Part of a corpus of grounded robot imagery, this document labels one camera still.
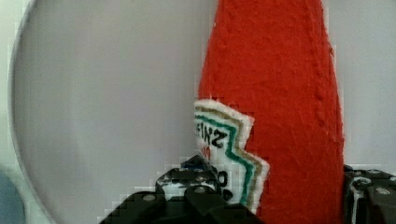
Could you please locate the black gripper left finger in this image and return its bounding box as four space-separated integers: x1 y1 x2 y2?
100 155 264 224

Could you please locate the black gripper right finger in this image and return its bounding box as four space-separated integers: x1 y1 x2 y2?
343 165 396 224

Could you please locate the red plush ketchup bottle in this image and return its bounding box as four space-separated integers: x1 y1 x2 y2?
194 0 344 224

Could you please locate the pale pink round plate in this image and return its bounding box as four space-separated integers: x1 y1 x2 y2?
8 0 396 224

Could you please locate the blue cup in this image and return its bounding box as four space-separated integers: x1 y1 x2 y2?
0 173 26 224

